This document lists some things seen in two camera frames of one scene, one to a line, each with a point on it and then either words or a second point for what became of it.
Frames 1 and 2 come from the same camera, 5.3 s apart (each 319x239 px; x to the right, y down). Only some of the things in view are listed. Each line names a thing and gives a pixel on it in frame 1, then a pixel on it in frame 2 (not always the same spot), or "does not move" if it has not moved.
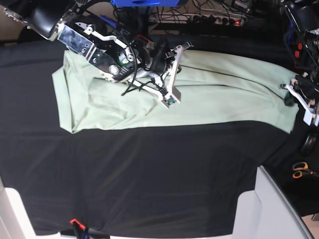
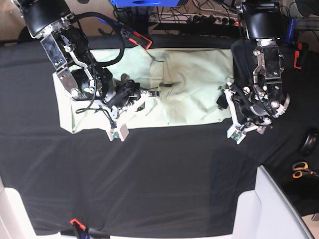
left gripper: x=155 y=58 → x=119 y=94
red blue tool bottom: x=88 y=233 does not move
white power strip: x=188 y=18 does not move
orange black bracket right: x=296 y=60 does not move
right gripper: x=309 y=89 → x=250 y=108
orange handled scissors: x=299 y=167 does not move
